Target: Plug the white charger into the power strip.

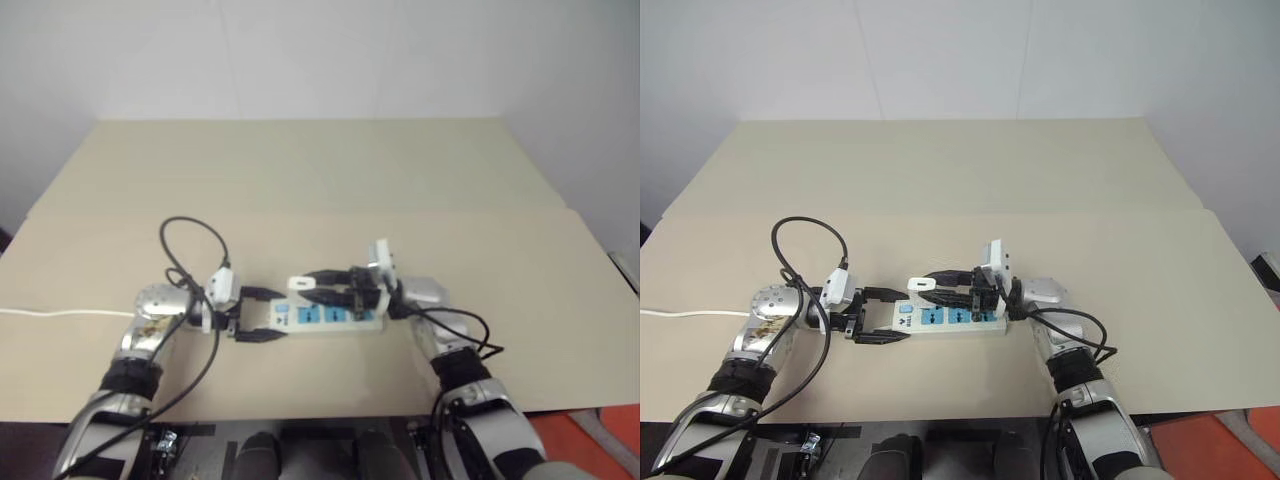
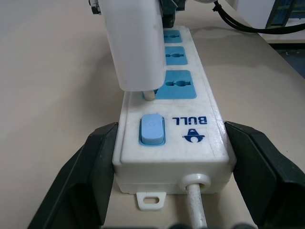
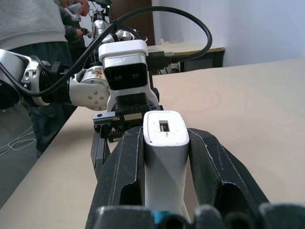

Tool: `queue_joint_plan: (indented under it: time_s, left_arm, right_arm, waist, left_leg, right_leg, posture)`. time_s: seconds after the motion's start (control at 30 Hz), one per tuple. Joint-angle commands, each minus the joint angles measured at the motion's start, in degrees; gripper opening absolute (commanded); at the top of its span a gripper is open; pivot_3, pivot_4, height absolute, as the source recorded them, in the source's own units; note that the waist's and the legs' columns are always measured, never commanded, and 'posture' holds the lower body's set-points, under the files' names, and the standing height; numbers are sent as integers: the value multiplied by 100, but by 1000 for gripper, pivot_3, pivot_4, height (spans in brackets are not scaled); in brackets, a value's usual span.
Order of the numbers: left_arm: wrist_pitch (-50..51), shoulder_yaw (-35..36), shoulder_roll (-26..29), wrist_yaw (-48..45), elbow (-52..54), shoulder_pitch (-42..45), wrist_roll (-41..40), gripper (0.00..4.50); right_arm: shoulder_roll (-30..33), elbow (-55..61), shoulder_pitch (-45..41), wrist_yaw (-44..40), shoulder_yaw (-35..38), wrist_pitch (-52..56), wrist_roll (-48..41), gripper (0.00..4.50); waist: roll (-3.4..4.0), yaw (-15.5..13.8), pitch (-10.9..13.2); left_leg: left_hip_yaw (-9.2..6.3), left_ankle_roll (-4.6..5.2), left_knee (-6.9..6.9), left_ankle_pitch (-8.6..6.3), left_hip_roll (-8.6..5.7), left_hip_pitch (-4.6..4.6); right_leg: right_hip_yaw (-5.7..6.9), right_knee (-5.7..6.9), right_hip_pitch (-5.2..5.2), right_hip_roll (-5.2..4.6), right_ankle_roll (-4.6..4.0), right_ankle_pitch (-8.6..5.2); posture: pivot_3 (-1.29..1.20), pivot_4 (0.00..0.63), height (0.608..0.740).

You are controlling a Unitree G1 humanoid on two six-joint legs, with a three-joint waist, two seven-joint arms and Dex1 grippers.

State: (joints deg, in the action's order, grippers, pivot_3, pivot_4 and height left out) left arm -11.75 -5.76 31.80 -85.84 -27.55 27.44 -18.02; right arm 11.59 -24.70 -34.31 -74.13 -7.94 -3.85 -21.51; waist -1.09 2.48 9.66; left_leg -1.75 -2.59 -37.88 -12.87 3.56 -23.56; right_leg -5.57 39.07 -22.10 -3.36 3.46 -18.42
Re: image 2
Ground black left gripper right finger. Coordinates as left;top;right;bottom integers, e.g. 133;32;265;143
224;121;305;229

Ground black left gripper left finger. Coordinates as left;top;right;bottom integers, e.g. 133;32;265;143
27;122;120;229

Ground white power strip blue sockets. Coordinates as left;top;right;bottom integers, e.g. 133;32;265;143
112;25;237;212

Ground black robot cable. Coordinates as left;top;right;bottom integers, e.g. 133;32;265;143
215;8;305;34
213;0;305;31

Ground white charger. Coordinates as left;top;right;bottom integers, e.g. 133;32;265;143
99;0;166;101

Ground blue metal frame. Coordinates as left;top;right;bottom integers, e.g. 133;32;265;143
266;0;305;45

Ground white power strip cord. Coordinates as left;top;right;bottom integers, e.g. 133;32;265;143
185;182;208;229

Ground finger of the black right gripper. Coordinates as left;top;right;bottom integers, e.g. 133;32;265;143
159;0;188;29
87;0;103;16

